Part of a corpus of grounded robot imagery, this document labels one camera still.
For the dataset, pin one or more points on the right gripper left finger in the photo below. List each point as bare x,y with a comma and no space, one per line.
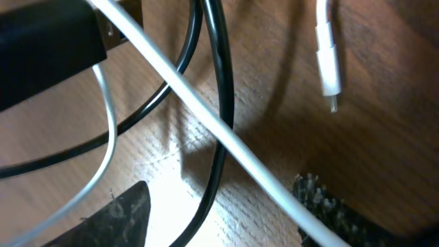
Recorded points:
122,222

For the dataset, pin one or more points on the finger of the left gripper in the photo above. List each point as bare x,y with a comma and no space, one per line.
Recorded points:
45,43

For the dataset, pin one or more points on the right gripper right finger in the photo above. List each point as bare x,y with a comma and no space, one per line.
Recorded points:
348,224

